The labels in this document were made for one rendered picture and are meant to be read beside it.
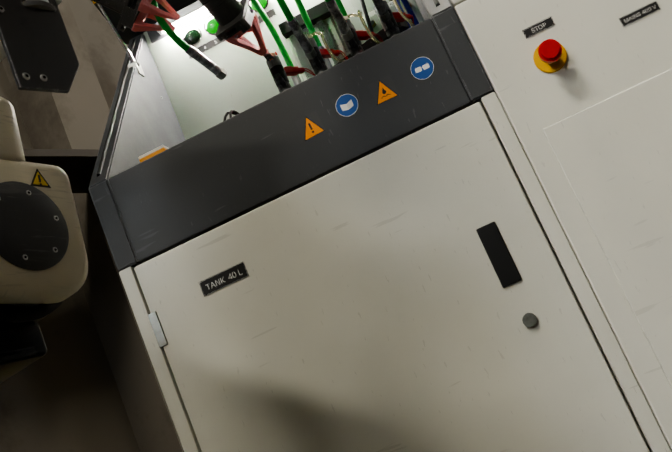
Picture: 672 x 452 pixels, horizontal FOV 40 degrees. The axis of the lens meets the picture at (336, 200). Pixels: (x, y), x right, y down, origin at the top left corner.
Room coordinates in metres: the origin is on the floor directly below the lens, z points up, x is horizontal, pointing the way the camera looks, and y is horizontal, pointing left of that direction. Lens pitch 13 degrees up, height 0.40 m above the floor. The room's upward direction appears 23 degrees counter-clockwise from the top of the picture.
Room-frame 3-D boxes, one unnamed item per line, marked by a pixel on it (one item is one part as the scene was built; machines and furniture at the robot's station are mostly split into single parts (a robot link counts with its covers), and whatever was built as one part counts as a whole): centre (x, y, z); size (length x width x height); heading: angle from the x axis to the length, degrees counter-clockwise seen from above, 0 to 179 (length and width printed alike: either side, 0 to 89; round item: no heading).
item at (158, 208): (1.48, 0.04, 0.87); 0.62 x 0.04 x 0.16; 81
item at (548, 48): (1.37, -0.40, 0.80); 0.05 x 0.04 x 0.05; 81
